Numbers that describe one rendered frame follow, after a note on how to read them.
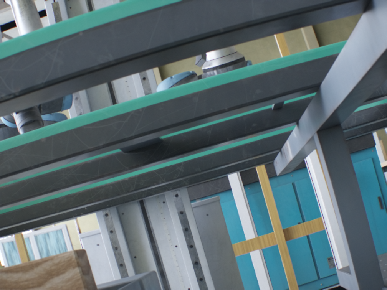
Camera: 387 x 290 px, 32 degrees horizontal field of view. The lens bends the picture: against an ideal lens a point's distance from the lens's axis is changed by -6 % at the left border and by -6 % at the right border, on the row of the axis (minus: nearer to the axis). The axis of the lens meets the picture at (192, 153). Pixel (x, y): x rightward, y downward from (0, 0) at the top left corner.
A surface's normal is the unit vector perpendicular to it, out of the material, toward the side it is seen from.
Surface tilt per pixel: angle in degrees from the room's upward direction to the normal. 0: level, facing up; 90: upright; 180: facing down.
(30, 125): 75
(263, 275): 79
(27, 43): 90
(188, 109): 90
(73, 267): 90
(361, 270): 90
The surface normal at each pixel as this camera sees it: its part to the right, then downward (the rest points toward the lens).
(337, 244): -0.09, -0.24
